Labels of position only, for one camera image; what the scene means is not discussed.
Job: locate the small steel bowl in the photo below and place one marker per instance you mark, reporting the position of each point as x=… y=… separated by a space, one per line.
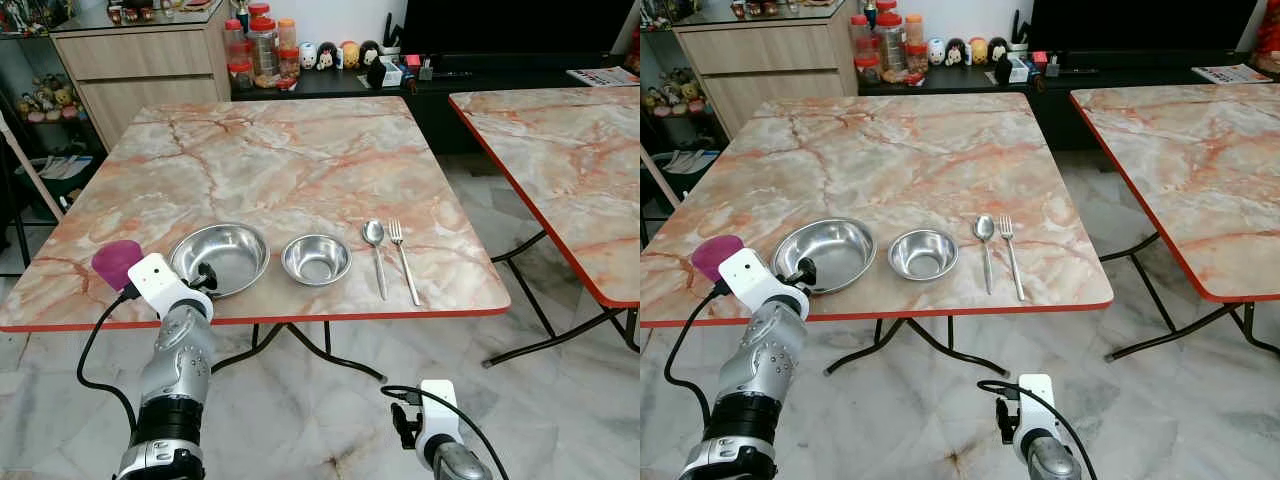
x=316 y=262
x=922 y=255

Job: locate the steel fork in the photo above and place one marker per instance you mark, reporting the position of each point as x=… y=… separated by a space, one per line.
x=405 y=265
x=1012 y=258

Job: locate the black and white figurine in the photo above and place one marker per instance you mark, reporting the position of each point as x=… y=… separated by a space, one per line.
x=326 y=57
x=956 y=52

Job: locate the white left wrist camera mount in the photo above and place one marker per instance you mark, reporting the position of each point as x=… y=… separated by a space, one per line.
x=155 y=280
x=745 y=275

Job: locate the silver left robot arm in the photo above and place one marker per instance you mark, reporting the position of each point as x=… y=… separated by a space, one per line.
x=180 y=350
x=760 y=360

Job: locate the white round figurine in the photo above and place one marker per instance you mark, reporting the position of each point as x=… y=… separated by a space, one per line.
x=936 y=51
x=308 y=55

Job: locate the orange-lid jar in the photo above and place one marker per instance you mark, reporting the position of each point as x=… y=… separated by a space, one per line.
x=916 y=45
x=288 y=45

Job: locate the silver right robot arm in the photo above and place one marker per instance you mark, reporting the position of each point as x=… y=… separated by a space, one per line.
x=460 y=465
x=1055 y=462

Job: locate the large steel bowl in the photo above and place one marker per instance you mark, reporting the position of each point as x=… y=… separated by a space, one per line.
x=840 y=245
x=235 y=250

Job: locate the purple plastic cup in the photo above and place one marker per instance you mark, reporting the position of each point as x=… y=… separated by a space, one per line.
x=715 y=255
x=115 y=260

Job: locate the black round figurine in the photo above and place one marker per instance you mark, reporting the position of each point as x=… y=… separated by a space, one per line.
x=997 y=48
x=369 y=52

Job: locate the dark shelf with plush toys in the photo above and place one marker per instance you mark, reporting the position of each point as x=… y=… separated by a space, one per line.
x=50 y=100
x=675 y=92

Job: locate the small black and white box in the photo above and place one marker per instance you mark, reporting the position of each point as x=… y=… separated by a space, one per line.
x=382 y=73
x=1018 y=68

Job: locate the black television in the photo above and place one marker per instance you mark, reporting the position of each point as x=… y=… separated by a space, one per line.
x=520 y=25
x=1140 y=20

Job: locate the tall clear red-lid jar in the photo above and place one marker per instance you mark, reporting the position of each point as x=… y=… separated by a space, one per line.
x=264 y=52
x=890 y=47

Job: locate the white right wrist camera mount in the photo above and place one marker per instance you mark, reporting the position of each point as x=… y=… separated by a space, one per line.
x=438 y=410
x=1038 y=405

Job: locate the empty marble folding table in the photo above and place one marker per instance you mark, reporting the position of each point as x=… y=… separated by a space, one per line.
x=1190 y=170
x=570 y=170

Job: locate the small red-lid jar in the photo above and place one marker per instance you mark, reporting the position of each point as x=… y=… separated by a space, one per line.
x=238 y=50
x=865 y=50

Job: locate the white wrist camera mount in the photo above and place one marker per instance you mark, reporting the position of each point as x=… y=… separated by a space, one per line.
x=438 y=410
x=155 y=280
x=1038 y=405
x=745 y=275

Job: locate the marble folding table with tableware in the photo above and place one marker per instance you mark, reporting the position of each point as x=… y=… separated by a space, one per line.
x=900 y=160
x=300 y=170

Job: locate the light wooden cabinet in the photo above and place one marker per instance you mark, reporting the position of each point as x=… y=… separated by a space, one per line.
x=140 y=60
x=770 y=60

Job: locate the steel spoon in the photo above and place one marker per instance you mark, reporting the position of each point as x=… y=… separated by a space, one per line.
x=984 y=227
x=373 y=232

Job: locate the black tv console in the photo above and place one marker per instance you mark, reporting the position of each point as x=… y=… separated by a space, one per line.
x=432 y=118

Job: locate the printed magazine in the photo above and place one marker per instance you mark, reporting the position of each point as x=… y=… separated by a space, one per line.
x=605 y=76
x=1232 y=73

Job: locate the light wooden stick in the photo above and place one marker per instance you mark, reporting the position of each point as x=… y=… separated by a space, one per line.
x=30 y=165
x=660 y=180

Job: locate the yellow round figurine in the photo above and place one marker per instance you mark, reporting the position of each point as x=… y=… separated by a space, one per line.
x=349 y=54
x=978 y=50

